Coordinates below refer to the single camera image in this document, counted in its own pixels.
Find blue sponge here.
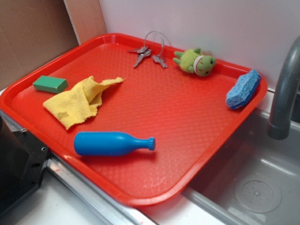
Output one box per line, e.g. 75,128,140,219
225,69,261,110

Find brown cardboard panel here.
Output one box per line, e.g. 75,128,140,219
0,0,79,91

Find yellow cloth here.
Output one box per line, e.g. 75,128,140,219
43,76,124,130

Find red plastic tray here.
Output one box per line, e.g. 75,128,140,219
0,34,268,206

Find silver keys on wire ring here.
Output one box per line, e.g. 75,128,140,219
127,30,168,69

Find green rectangular block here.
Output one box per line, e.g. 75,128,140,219
33,75,68,94

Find black appliance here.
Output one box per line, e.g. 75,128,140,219
0,118,50,216

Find blue plastic bottle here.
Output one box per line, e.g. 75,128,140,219
74,132,156,157

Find green frog plush toy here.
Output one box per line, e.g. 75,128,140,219
173,47,217,77

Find grey faucet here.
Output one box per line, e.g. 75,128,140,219
267,37,300,140

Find grey sink basin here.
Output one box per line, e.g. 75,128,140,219
183,110,300,225

